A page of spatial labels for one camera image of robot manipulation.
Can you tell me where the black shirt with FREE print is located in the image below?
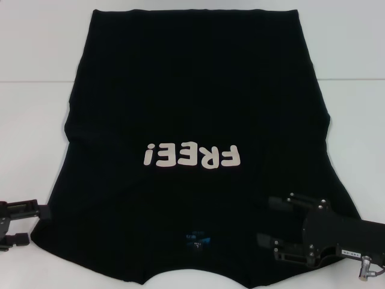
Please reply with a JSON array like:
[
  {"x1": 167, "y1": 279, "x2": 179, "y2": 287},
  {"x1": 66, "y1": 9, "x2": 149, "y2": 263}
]
[{"x1": 29, "y1": 8, "x2": 362, "y2": 289}]

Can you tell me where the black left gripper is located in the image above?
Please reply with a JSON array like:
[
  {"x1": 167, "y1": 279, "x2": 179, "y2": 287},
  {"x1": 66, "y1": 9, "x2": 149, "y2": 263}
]
[{"x1": 0, "y1": 198, "x2": 51, "y2": 252}]

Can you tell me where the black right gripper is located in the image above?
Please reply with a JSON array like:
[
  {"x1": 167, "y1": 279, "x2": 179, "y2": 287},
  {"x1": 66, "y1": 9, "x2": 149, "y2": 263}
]
[{"x1": 257, "y1": 192, "x2": 385, "y2": 267}]

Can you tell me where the right arm silver cable plug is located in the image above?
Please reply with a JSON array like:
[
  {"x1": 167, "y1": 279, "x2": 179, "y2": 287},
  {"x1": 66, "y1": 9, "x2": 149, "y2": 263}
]
[{"x1": 360, "y1": 254, "x2": 380, "y2": 275}]

